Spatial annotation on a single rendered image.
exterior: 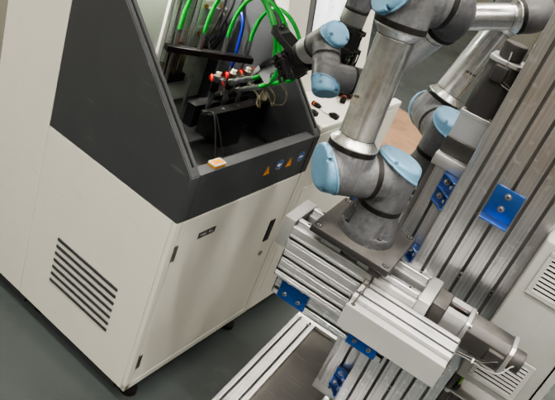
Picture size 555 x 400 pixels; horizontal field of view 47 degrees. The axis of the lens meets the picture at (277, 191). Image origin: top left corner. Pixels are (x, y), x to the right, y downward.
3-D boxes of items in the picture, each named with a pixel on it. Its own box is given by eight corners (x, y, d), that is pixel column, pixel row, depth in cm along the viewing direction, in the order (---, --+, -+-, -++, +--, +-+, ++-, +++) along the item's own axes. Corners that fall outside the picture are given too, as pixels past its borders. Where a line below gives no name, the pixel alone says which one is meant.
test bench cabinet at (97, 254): (118, 406, 219) (176, 225, 181) (16, 305, 241) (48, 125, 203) (241, 322, 275) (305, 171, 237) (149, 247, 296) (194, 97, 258)
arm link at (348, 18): (339, 5, 183) (353, 5, 190) (334, 20, 186) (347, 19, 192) (360, 16, 181) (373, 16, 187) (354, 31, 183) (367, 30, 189)
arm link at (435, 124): (424, 157, 193) (445, 118, 186) (410, 135, 204) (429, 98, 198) (458, 165, 196) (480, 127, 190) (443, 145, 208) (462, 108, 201)
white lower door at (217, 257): (131, 383, 216) (183, 225, 183) (127, 378, 217) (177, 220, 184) (245, 308, 267) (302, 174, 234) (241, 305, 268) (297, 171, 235)
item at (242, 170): (186, 221, 184) (201, 175, 177) (175, 212, 186) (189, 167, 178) (299, 173, 234) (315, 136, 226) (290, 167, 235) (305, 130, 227)
